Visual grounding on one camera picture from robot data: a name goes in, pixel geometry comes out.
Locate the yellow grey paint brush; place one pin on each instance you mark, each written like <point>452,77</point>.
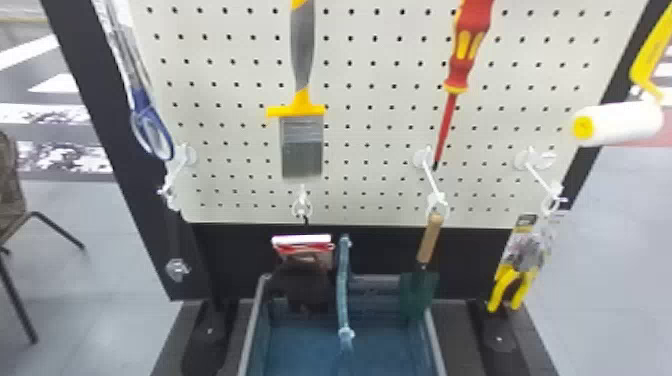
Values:
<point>301,136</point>

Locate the white pegboard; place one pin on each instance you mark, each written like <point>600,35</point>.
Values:
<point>378,105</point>

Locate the green trowel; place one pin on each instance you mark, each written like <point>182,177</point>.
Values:
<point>418,291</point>

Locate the blue basket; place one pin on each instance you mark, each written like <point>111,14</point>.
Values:
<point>367,352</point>

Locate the red yellow screwdriver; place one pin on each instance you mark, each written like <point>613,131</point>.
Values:
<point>464,47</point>

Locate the blue scissors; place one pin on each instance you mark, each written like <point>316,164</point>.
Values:
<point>149,123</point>

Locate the yellow pliers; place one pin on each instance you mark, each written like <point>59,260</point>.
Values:
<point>522,257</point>

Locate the yellow white paint roller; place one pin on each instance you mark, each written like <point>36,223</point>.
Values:
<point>619,122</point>

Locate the brown chair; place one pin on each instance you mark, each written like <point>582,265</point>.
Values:
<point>8,189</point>

